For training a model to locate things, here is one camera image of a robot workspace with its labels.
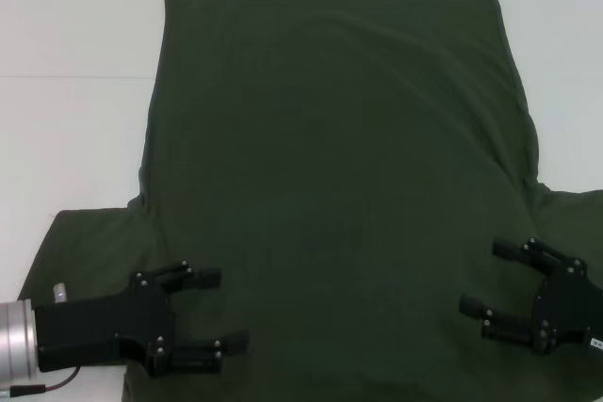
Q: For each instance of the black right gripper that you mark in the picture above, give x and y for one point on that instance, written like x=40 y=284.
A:
x=570 y=308

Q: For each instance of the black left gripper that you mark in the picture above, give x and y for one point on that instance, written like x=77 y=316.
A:
x=103 y=326

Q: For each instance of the dark green shirt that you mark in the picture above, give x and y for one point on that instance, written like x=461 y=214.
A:
x=330 y=162

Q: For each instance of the silver connector plug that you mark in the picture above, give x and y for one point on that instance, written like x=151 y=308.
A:
x=60 y=293

